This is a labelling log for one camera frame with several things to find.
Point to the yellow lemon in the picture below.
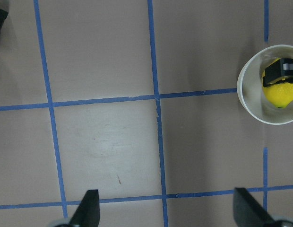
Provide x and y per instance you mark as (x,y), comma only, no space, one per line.
(280,96)

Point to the white ceramic bowl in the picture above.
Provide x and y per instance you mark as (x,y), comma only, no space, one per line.
(250,89)

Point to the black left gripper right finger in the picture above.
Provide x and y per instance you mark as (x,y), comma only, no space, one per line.
(247,212)

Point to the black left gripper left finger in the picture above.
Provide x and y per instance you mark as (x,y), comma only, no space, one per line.
(88,212)

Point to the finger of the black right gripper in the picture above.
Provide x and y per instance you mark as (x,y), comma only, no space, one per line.
(278,72)

